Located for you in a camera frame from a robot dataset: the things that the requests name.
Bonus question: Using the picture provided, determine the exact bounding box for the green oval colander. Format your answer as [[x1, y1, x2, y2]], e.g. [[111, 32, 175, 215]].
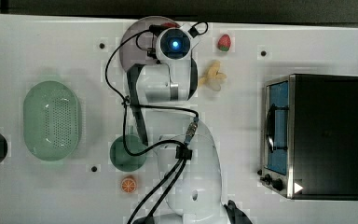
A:
[[23, 81, 80, 161]]

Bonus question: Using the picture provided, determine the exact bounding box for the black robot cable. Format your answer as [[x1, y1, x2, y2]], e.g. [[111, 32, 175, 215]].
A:
[[104, 21, 209, 224]]

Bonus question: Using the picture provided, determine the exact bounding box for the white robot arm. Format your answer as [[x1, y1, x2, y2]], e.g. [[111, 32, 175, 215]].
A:
[[124, 24, 253, 224]]

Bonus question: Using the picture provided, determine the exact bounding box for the plush strawberry toy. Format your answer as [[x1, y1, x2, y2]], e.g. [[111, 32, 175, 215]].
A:
[[217, 35, 231, 52]]

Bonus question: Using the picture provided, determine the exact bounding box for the silver toaster oven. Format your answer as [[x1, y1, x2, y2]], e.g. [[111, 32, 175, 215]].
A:
[[257, 74, 358, 201]]

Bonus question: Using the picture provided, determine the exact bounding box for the red plush ketchup bottle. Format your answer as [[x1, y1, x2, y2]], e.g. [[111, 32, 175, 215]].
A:
[[160, 22, 180, 29]]

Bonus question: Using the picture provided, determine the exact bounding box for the lavender round plate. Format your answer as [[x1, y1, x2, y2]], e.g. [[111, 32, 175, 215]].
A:
[[119, 16, 178, 72]]

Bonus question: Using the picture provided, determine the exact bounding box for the orange slice toy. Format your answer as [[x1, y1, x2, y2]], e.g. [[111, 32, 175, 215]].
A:
[[120, 176, 137, 193]]

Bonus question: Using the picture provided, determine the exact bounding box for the green metal cup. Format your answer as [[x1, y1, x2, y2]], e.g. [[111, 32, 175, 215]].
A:
[[110, 127, 146, 172]]

